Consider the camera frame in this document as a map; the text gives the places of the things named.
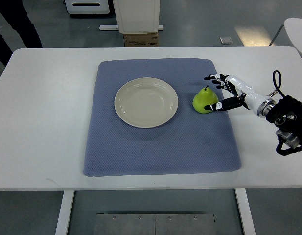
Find white machine with slot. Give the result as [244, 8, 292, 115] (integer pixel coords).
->
[64, 0, 110, 15]

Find white right table leg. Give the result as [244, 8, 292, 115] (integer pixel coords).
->
[234, 188, 256, 235]

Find white cabinet pedestal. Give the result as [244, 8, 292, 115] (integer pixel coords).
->
[99, 0, 163, 34]

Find brown cardboard box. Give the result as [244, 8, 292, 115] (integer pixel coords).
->
[123, 32, 159, 47]

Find beige round plate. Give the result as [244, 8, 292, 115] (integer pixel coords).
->
[114, 77, 179, 128]

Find person's dark trouser legs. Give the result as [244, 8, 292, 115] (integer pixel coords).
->
[0, 0, 43, 66]

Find grey floor socket plate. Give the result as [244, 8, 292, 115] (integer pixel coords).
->
[219, 37, 233, 45]

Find metal base plate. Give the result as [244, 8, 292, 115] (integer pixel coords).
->
[94, 214, 217, 235]

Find green pear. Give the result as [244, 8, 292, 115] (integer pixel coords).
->
[192, 85, 219, 114]

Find white left table leg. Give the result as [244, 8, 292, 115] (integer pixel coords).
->
[55, 190, 75, 235]

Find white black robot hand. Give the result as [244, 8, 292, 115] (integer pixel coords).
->
[204, 74, 276, 117]

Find white table leg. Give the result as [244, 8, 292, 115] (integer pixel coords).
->
[234, 188, 256, 235]
[55, 190, 75, 235]

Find blue textured cloth mat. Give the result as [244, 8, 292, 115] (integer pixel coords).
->
[83, 58, 241, 176]

